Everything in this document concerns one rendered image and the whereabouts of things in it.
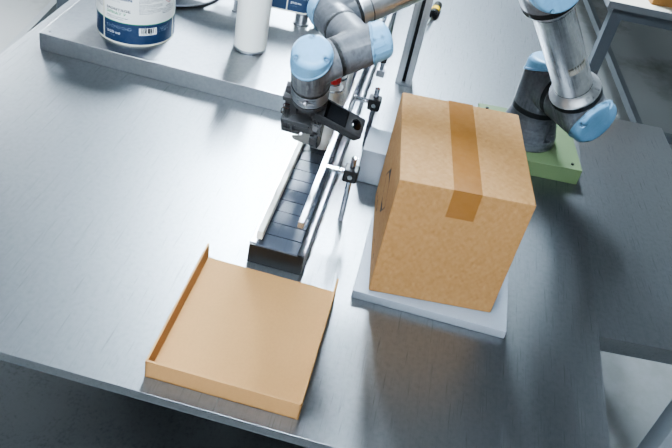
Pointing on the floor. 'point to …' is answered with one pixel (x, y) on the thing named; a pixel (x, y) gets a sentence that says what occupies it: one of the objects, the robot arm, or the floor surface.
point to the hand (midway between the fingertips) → (318, 142)
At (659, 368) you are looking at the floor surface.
